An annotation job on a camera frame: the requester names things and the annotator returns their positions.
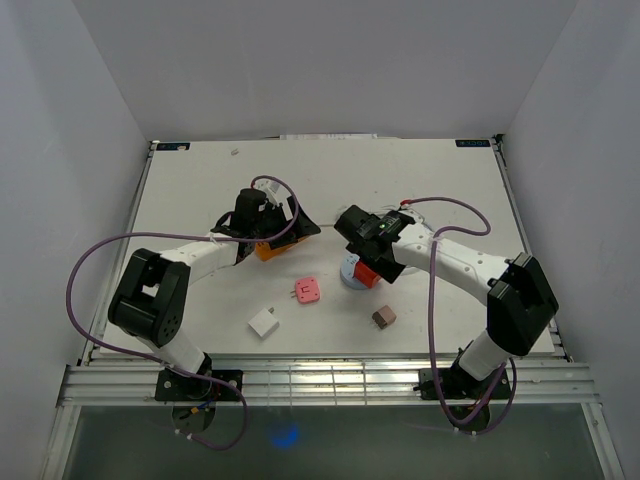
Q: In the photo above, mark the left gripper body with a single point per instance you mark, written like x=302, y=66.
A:
x=273, y=224

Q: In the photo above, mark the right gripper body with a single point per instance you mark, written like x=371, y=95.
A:
x=385, y=269

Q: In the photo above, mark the orange power strip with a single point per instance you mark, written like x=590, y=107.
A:
x=265, y=252

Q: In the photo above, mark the blue round power socket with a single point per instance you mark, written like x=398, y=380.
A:
x=346, y=272

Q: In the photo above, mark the red cube socket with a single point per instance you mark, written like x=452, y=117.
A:
x=365, y=275

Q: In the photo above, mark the pink plug adapter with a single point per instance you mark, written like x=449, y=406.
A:
x=306, y=290

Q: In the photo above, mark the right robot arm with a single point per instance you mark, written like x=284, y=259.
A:
x=519, y=300

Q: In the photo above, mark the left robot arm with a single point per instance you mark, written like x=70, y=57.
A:
x=150, y=299

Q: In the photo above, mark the brown pink charger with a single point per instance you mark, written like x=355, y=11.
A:
x=384, y=317

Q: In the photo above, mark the white charger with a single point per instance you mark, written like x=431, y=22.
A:
x=264, y=323

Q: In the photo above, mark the left blue table label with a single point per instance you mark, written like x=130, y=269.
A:
x=173, y=146

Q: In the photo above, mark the blue table label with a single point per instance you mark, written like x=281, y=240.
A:
x=472, y=143
x=173, y=146

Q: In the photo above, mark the right blue table label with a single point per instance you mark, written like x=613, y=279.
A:
x=472, y=143

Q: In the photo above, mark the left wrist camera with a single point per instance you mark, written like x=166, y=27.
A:
x=270, y=188

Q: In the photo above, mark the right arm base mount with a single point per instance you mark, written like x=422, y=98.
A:
x=458, y=385

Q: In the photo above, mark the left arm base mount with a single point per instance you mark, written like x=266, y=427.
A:
x=200, y=384

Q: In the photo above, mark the aluminium front rail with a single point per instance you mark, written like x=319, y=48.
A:
x=308, y=382

